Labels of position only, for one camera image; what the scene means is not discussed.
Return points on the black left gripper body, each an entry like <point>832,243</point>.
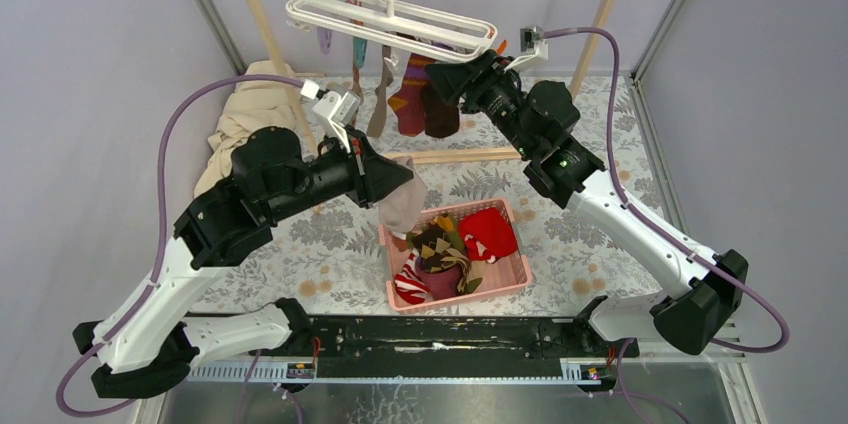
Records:
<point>334,170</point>

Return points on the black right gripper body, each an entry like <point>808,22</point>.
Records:
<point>496,95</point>

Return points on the argyle brown sock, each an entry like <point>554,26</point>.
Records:
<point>440,247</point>

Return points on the red white santa sock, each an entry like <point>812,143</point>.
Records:
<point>407,283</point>

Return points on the magenta yellow sock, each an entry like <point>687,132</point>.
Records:
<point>442,285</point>
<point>406,102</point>

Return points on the red bear sock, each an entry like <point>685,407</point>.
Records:
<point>487,236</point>

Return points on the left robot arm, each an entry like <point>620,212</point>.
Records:
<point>151,344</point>

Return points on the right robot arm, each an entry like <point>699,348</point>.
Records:
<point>693,303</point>

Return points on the white sock hanger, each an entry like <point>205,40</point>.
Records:
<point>429,32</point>

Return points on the dark brown sock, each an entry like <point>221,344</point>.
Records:
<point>440,119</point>

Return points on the cream patterned sock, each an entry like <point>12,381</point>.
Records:
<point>356,85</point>

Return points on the teal clothes peg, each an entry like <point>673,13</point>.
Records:
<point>359,46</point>

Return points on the beige cloth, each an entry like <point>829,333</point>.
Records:
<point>252,106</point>

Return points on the lilac clothes peg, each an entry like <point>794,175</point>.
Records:
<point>324,36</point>

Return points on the pink plastic basket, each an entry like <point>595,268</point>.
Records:
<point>507,275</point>

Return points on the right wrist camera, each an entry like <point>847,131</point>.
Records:
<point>534,50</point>

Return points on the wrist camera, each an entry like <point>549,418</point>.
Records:
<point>335,107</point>
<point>534,50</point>

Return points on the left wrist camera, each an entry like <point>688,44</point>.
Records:
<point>335,107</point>

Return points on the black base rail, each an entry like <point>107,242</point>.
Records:
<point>451,347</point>

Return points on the wooden clothes rack frame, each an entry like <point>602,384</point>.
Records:
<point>275,53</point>

